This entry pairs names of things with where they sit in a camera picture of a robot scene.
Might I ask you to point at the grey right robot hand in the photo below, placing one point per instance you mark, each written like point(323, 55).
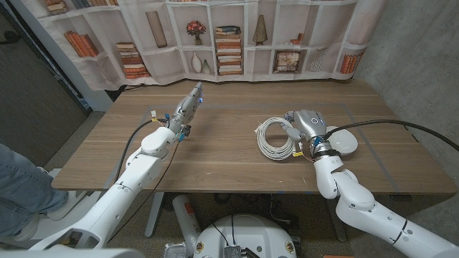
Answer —
point(310, 123)

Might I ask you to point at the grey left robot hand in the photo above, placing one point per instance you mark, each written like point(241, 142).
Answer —
point(186, 109)

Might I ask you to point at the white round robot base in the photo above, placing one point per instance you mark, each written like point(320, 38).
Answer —
point(251, 233)

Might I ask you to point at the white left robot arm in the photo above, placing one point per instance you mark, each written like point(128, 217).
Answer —
point(122, 193)

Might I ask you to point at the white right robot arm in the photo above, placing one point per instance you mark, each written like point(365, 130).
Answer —
point(358, 208)

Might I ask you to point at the white bowl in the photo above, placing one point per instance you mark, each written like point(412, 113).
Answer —
point(346, 141)

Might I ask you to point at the white connector with yellow tag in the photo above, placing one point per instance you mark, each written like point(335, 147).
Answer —
point(153, 114)
point(297, 154)

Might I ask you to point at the printed bookshelf backdrop cloth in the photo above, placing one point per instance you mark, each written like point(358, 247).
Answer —
point(161, 68)

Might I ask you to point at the grey table leg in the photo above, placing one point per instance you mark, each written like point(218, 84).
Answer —
point(154, 215)
point(333, 222)

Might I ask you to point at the white roll with orange label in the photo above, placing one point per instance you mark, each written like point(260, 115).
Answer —
point(184, 222)

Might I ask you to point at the foil tray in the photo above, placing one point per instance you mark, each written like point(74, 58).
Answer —
point(175, 251)

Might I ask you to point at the grey finned box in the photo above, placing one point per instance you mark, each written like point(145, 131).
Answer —
point(232, 252)

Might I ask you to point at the dark grey door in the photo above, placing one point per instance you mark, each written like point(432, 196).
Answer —
point(32, 100)

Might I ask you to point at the person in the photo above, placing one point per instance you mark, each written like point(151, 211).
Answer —
point(21, 186)

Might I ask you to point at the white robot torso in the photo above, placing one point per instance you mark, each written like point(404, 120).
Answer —
point(71, 254)

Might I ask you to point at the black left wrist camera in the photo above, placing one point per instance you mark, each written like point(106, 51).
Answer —
point(186, 129)

